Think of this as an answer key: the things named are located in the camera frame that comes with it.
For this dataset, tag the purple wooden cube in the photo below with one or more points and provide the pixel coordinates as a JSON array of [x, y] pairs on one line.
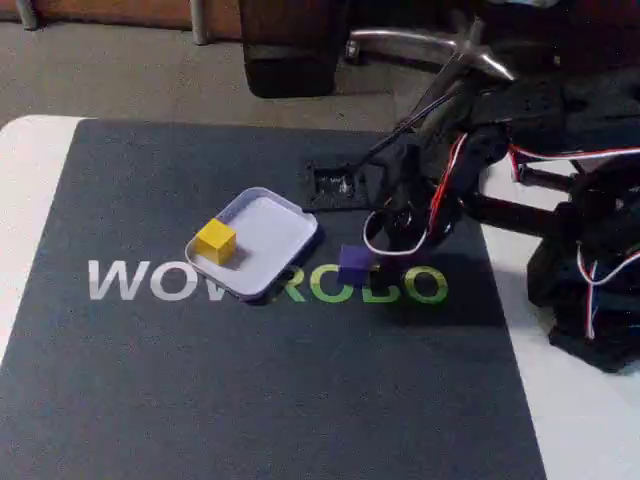
[[355, 265]]

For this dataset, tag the yellow wooden cube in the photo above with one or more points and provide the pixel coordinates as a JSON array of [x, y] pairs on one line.
[[215, 242]]

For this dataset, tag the white rectangular metal tray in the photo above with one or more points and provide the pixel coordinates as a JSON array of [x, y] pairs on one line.
[[270, 235]]

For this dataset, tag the chrome office chair base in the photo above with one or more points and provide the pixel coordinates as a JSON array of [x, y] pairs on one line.
[[400, 42]]

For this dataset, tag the dark brown cabinet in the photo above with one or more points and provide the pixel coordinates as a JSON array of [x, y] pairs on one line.
[[290, 50]]

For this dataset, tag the black WOWROBO desk mat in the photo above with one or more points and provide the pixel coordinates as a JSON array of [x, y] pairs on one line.
[[200, 375]]

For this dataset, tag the grey metal furniture leg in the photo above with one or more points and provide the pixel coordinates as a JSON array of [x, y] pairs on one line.
[[200, 22], [26, 12]]

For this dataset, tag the brown wooden furniture panel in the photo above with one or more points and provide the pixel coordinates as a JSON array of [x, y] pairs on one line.
[[110, 10]]

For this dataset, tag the black square camera board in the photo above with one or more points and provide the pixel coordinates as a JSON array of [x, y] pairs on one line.
[[335, 182]]

